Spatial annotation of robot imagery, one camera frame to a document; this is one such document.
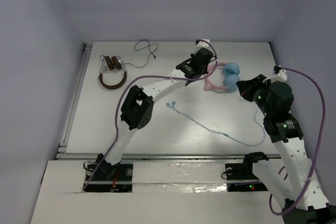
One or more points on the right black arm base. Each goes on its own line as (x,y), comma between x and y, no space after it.
(240,176)

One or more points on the pink blue cat-ear headphones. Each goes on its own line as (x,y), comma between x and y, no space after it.
(231,72)

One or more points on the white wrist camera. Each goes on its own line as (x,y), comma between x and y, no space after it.
(279,75)
(202,43)

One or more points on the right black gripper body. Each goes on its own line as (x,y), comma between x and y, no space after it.
(258,91)

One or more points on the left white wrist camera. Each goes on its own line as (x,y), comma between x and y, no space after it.
(202,43)

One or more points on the aluminium rail frame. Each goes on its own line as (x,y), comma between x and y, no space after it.
(189,122)

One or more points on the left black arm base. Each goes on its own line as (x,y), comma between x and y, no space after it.
(102,177)

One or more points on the brown silver headphones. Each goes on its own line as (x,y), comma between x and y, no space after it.
(112,64)

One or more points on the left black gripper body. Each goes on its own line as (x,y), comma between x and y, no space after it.
(206,54)

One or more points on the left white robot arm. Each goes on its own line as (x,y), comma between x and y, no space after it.
(136,110)

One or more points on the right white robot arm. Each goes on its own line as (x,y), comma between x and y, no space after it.
(274,98)

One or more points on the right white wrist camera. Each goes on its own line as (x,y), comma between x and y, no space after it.
(279,75)

